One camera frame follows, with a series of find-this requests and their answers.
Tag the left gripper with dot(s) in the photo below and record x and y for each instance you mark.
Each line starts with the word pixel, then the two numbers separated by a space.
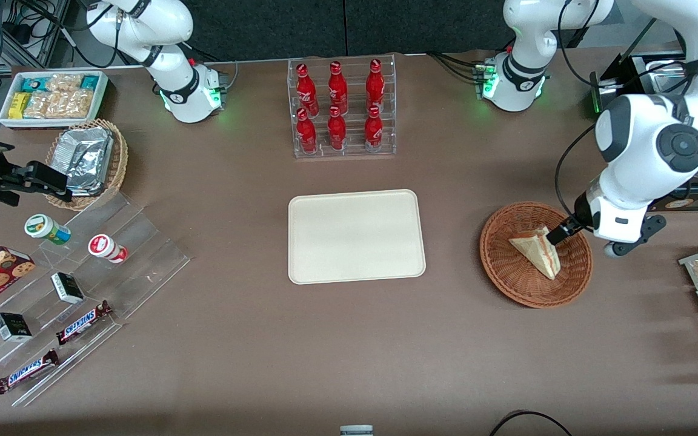
pixel 580 216

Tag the triangular sandwich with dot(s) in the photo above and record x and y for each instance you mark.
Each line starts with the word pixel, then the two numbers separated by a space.
pixel 537 251

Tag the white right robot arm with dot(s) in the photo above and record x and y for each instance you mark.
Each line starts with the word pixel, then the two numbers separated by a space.
pixel 173 24

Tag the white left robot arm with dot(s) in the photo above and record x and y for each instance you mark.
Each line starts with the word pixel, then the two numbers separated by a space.
pixel 646 151

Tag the brown round wicker basket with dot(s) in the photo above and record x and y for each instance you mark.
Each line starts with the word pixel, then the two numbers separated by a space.
pixel 506 272

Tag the light tan wicker basket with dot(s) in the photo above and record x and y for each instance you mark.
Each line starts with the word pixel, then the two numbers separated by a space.
pixel 117 163

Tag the cream plastic tray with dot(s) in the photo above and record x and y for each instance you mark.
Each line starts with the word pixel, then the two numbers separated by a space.
pixel 355 236

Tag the green lid white cup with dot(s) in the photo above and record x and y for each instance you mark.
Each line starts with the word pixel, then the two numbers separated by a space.
pixel 43 227

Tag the silver foil packet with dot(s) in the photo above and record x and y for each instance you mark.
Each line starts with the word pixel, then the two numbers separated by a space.
pixel 82 151
pixel 89 184

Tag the white rectangular snack bin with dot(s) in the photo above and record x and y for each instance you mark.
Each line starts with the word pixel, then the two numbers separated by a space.
pixel 5 115

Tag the yellow snack packet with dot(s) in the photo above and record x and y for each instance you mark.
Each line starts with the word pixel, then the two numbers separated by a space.
pixel 19 106

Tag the clear nut snack bag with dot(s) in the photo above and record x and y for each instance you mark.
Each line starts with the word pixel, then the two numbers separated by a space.
pixel 73 104
pixel 37 106
pixel 64 83

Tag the teal snack packet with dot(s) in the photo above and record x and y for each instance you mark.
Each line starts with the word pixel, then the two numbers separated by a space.
pixel 33 85
pixel 89 82

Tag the red lid white cup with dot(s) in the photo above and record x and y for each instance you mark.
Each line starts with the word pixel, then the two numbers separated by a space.
pixel 103 246

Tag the small black white box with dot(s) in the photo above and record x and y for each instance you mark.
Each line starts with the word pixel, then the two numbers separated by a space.
pixel 67 287
pixel 13 327

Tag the clear acrylic stepped display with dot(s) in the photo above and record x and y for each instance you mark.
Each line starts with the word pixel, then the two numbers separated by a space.
pixel 143 242

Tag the Snickers chocolate bar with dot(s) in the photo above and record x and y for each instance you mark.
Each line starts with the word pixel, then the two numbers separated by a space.
pixel 26 372
pixel 82 323

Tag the black food warmer cabinet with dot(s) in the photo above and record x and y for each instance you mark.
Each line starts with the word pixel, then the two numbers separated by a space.
pixel 634 75

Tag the red cola bottle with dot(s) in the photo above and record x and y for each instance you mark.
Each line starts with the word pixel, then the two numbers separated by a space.
pixel 337 89
pixel 337 132
pixel 375 86
pixel 306 91
pixel 306 134
pixel 374 131

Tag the clear acrylic bottle rack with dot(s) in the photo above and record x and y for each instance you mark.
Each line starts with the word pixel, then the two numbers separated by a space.
pixel 355 151

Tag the grey device edge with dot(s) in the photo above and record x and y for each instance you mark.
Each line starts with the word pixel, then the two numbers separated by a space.
pixel 356 430

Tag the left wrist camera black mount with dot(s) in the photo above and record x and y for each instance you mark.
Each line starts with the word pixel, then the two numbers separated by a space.
pixel 646 233

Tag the aluminium frame shelf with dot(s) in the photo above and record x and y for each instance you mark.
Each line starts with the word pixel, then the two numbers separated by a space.
pixel 46 36

